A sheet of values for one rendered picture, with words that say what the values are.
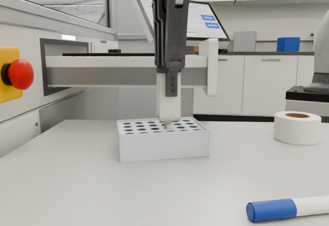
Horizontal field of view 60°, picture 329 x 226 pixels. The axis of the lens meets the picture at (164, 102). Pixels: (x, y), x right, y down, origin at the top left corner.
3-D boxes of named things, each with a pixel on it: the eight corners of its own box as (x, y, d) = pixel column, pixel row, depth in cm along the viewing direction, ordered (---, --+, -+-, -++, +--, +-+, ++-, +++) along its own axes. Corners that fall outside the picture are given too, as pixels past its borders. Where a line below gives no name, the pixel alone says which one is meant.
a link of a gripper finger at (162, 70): (183, -13, 38) (186, -16, 37) (184, 72, 39) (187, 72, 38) (154, -14, 37) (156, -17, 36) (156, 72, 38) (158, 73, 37)
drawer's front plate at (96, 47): (118, 72, 116) (117, 45, 114) (98, 80, 87) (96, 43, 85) (114, 72, 116) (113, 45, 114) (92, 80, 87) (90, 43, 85)
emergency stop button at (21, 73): (37, 87, 39) (35, 58, 38) (22, 91, 35) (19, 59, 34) (16, 87, 39) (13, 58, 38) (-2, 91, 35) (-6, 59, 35)
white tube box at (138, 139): (192, 138, 48) (192, 116, 47) (209, 156, 40) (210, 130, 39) (117, 143, 46) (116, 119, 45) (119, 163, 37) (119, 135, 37)
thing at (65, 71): (198, 76, 81) (199, 55, 80) (206, 88, 56) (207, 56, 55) (60, 76, 83) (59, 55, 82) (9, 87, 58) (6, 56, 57)
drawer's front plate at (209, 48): (204, 81, 83) (205, 42, 81) (216, 97, 54) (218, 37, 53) (198, 81, 83) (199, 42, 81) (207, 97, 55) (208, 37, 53)
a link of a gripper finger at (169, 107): (179, 70, 40) (180, 71, 39) (179, 119, 41) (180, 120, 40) (158, 71, 39) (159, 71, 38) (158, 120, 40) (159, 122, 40)
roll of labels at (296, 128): (282, 130, 53) (283, 109, 52) (324, 138, 48) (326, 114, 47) (266, 138, 48) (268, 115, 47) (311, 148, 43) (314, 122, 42)
